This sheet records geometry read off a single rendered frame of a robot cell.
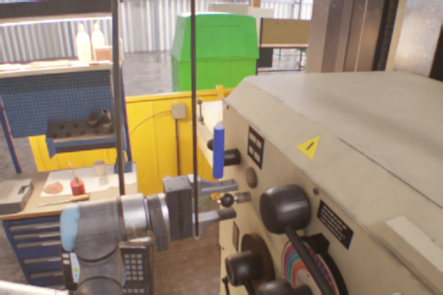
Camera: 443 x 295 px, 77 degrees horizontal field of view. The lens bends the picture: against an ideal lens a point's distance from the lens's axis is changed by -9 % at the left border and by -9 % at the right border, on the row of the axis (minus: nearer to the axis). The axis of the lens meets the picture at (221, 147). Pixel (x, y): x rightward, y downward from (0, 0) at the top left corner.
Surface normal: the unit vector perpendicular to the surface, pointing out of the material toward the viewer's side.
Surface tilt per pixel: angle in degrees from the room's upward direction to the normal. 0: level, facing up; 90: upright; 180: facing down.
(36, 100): 90
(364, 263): 90
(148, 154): 90
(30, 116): 90
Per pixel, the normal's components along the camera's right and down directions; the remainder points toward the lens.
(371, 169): -0.65, -0.54
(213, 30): 0.32, 0.34
